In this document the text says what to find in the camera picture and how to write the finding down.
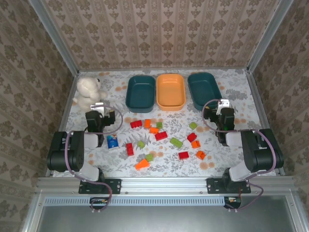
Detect long green lego brick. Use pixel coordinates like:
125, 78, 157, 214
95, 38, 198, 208
169, 137, 183, 148

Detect orange sloped lego brick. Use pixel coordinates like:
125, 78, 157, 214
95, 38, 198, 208
135, 159, 150, 171

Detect small blue carton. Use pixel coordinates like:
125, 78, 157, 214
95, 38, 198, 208
106, 134, 119, 150

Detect teal plastic container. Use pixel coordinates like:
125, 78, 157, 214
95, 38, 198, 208
187, 72, 223, 111
125, 75, 156, 114

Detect white teddy bear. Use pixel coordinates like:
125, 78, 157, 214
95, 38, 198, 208
72, 76, 109, 112

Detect orange plastic container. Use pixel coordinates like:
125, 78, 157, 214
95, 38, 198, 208
156, 73, 186, 112

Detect floral table cover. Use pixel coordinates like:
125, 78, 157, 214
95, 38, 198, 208
52, 69, 277, 178

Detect grey metal panel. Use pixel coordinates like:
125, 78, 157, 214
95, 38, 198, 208
21, 193, 309, 232

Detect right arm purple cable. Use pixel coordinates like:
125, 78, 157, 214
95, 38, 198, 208
201, 98, 278, 213

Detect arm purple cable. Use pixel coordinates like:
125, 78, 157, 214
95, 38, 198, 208
64, 103, 124, 214
201, 98, 278, 213

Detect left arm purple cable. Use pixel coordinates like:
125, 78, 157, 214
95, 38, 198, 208
64, 103, 124, 214

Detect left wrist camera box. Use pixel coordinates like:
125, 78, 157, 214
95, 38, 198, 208
90, 102, 105, 116

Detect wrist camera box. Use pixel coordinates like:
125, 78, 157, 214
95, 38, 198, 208
90, 102, 105, 116
216, 98, 230, 116

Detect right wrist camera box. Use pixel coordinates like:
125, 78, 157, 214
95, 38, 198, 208
216, 98, 230, 116

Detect aluminium side rail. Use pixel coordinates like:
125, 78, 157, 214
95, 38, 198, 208
245, 69, 286, 176
45, 71, 82, 177

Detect thin aluminium wall rail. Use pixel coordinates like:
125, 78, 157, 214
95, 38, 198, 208
78, 67, 249, 73

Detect aluminium table edge rail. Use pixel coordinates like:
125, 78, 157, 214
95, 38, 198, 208
36, 176, 295, 194

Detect slotted grey cable duct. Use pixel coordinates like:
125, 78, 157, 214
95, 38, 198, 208
44, 196, 226, 206

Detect aluminium frame post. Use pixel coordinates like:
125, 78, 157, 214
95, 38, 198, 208
27, 0, 80, 74
247, 0, 295, 73

